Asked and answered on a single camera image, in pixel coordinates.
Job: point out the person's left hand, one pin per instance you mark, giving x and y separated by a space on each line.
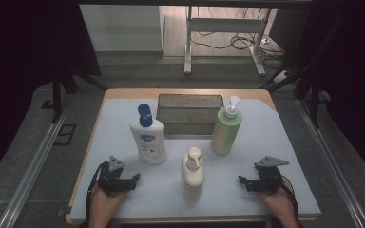
103 205

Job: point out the green pump bottle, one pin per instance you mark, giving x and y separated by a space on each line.
225 133

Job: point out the aluminium floor rail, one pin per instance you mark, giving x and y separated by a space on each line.
332 164
28 177

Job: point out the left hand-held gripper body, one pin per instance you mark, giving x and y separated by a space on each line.
111 180

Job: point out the cream pump bottle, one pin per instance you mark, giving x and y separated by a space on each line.
192 180

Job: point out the white bottle with blue cap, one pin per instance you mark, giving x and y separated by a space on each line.
149 142

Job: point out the black curtain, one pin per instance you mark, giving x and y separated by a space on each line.
355 63
19 63

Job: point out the white metal desk frame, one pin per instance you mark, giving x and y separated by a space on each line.
225 24

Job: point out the black frame bar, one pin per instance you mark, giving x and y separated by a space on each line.
196 2

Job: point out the white cabinet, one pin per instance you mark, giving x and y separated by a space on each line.
123 28

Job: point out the black stand legs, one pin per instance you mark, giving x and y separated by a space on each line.
314 101
56 98

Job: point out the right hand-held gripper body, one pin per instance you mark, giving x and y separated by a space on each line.
271 180

